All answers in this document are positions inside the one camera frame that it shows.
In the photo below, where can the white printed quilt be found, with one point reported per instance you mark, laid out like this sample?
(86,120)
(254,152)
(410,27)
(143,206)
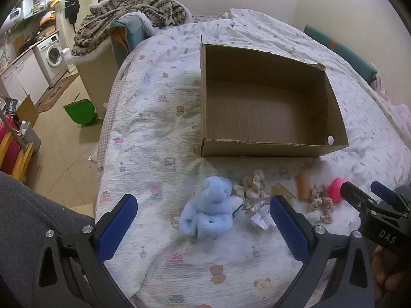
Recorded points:
(154,118)

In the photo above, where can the pink cloth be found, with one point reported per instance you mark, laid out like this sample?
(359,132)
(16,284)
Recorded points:
(399,112)

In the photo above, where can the white kitchen cabinet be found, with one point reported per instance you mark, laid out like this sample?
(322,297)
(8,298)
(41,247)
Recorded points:
(22,77)

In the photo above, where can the beige bear scrunchie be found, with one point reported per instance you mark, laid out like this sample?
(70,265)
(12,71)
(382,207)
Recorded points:
(321,200)

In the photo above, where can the green bucket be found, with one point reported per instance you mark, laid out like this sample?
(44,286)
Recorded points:
(80,112)

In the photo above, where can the grey bin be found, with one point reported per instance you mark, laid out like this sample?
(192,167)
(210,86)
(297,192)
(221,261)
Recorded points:
(30,138)

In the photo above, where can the pink ball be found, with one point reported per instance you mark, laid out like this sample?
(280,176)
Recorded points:
(335,191)

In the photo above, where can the light blue plush toy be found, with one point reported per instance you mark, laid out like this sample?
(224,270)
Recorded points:
(208,205)

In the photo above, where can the patterned knit blanket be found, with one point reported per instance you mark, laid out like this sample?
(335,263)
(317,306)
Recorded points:
(128,6)

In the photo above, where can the yellow foam block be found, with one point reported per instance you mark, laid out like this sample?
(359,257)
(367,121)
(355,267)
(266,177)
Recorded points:
(282,190)

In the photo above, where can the clear plastic pack white label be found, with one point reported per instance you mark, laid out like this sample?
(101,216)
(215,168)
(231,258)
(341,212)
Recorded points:
(261,216)

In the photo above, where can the flat cardboard piece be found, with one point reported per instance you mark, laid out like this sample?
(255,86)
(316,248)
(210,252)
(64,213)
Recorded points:
(27,110)

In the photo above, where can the brown cardboard box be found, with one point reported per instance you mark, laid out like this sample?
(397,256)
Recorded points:
(257,102)

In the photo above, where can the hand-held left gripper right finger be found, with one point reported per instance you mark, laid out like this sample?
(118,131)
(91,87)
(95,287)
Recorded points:
(289,231)

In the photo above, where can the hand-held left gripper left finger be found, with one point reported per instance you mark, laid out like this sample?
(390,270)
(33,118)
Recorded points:
(115,227)

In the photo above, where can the cream scrunchie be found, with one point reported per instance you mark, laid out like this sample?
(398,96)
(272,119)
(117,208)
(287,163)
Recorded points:
(255,186)

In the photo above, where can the pink and yellow rack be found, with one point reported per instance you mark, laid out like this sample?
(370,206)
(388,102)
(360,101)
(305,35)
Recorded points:
(12,154)

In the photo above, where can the white washing machine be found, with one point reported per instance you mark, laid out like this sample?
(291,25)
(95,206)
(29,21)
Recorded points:
(51,54)

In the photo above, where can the teal headboard cushion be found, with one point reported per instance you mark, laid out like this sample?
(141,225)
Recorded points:
(346,53)

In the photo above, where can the person's right hand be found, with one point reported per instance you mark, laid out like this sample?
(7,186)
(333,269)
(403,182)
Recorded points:
(390,269)

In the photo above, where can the black hanging garment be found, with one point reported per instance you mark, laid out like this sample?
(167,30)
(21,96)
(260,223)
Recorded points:
(72,8)

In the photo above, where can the patterned floor rug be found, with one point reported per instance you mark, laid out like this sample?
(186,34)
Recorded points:
(57,91)

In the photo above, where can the orange brown cylinder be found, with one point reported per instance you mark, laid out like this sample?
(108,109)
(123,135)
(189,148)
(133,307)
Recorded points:
(304,184)

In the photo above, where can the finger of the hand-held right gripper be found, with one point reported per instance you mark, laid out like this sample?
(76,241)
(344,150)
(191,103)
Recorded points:
(369,215)
(383,193)

